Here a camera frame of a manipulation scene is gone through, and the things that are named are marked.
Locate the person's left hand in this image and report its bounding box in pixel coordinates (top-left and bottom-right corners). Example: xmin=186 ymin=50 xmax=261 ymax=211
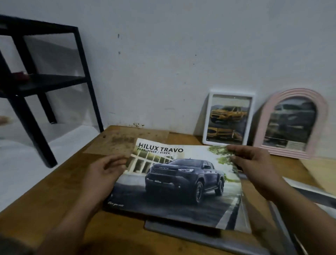
xmin=80 ymin=154 xmax=130 ymax=212

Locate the person's right hand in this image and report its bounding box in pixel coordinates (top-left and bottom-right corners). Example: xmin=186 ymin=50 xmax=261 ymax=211
xmin=227 ymin=145 xmax=289 ymax=202

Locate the car brochure with dark truck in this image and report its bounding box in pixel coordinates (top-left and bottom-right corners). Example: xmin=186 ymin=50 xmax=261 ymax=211
xmin=105 ymin=138 xmax=252 ymax=234

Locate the person's right forearm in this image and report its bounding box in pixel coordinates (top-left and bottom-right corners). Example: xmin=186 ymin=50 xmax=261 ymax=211
xmin=268 ymin=187 xmax=336 ymax=255

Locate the person's left forearm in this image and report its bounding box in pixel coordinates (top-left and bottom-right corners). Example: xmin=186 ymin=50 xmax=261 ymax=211
xmin=34 ymin=201 xmax=105 ymax=255

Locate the brown stained paper sheet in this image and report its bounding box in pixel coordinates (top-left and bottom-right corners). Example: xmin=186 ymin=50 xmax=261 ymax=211
xmin=83 ymin=129 xmax=170 ymax=158

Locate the grey cutting mat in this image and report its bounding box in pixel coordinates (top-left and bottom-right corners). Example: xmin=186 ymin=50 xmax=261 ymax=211
xmin=144 ymin=202 xmax=297 ymax=255

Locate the grey printed sheet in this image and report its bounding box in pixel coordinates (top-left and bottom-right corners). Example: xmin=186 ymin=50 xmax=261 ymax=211
xmin=268 ymin=177 xmax=336 ymax=255

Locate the black metal shelf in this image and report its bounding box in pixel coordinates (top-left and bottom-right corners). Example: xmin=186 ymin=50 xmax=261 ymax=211
xmin=0 ymin=14 xmax=104 ymax=168

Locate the white rectangular picture frame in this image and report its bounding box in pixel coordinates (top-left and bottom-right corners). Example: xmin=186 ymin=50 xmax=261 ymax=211
xmin=202 ymin=89 xmax=256 ymax=146

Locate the pink arched picture frame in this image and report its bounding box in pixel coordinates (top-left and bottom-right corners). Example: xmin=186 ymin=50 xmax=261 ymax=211
xmin=253 ymin=88 xmax=329 ymax=160

